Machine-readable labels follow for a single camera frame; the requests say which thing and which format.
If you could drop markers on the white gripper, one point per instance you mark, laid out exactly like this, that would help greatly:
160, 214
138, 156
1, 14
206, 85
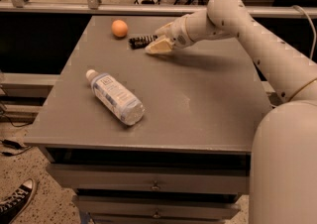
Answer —
177, 35

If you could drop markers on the black rxbar chocolate wrapper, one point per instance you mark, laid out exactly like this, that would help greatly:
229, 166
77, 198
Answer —
141, 42

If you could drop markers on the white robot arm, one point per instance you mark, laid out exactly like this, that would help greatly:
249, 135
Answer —
283, 176

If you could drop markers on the orange fruit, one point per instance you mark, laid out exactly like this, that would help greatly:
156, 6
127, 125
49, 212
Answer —
119, 29

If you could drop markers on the clear plastic water bottle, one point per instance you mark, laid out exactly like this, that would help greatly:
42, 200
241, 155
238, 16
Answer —
116, 97

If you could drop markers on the grey drawer cabinet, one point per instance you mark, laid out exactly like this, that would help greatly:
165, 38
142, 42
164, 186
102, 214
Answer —
186, 162

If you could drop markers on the black white sneaker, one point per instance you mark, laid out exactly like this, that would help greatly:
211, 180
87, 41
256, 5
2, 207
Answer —
13, 205

